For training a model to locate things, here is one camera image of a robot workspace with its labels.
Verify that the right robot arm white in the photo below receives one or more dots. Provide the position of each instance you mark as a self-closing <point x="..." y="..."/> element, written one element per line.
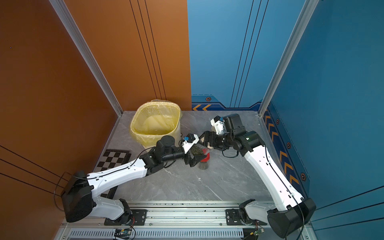
<point x="290" y="211"/>

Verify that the beige jar lid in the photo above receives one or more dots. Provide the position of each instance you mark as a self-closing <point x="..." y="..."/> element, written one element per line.
<point x="206" y="139"/>

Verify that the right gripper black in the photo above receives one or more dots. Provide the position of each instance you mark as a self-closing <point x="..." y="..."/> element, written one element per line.
<point x="207" y="134"/>

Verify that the black white checkerboard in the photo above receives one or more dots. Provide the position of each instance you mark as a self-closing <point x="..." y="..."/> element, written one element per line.
<point x="111" y="159"/>

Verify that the glass jar red lid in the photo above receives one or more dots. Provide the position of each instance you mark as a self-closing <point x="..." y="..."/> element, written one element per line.
<point x="204" y="164"/>

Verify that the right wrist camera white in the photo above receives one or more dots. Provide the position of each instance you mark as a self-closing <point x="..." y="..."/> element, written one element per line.
<point x="218" y="125"/>

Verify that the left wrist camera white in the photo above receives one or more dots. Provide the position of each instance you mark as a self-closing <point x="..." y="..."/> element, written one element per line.
<point x="189" y="141"/>

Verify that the aluminium corner post right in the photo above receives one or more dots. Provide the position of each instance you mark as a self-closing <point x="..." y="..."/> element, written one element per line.
<point x="295" y="37"/>

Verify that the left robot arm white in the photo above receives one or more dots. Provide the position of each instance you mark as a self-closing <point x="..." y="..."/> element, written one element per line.
<point x="82" y="198"/>

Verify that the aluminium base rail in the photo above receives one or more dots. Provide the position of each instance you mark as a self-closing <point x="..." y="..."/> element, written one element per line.
<point x="172" y="220"/>

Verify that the green circuit board right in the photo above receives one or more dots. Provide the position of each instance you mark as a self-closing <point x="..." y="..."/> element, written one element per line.
<point x="257" y="232"/>

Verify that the green circuit board left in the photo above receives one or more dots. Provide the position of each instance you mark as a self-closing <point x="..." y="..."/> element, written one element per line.
<point x="123" y="234"/>

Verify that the aluminium corner post left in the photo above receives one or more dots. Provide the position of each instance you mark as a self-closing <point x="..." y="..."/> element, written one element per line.
<point x="77" y="37"/>

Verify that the green circuit board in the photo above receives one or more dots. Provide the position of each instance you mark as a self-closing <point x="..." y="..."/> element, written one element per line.
<point x="257" y="232"/>
<point x="123" y="234"/>

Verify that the cream waste basket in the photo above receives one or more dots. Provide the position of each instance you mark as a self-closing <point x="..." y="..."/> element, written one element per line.
<point x="177" y="133"/>

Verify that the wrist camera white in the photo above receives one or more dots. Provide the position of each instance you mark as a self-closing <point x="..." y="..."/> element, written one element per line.
<point x="218" y="125"/>
<point x="189" y="141"/>

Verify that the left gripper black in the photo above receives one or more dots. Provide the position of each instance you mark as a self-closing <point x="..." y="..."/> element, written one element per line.
<point x="195" y="159"/>

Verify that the aluminium corner post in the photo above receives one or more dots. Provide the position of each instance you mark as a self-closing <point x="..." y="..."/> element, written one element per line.
<point x="295" y="37"/>
<point x="77" y="37"/>

